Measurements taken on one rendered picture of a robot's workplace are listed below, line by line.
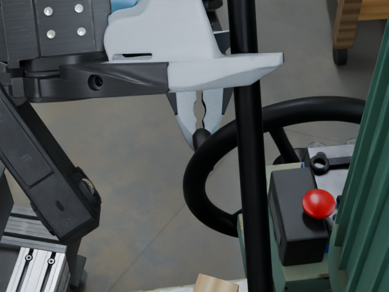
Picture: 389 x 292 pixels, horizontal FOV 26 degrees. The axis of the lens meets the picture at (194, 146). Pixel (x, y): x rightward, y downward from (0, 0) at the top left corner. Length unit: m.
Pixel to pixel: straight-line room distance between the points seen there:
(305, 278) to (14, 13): 0.46
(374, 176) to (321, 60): 1.85
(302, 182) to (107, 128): 1.35
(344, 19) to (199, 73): 1.73
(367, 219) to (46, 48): 0.19
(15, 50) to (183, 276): 1.47
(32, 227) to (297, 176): 0.98
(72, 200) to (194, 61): 0.12
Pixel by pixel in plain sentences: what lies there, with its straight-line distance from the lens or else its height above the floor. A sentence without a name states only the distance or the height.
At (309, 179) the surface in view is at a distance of 0.81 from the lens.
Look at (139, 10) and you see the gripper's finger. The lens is 0.52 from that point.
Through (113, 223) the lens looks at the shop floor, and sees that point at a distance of 1.96.
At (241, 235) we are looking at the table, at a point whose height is 0.87.
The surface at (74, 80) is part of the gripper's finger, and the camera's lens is 0.43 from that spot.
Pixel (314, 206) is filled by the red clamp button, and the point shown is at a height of 1.02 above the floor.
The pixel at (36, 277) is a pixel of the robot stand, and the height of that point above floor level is 0.23.
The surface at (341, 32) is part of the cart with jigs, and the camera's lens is 2.16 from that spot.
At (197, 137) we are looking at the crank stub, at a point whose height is 0.84.
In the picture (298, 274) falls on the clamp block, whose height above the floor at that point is 0.96.
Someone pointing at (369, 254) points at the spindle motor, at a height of 1.27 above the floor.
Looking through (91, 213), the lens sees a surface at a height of 1.27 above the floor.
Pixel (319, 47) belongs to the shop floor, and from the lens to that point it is 2.31.
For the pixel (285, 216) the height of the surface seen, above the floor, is 1.01.
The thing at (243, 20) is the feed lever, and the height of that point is 1.37.
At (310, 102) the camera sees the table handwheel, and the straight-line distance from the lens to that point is 0.93.
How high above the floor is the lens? 1.67
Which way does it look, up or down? 54 degrees down
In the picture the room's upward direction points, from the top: straight up
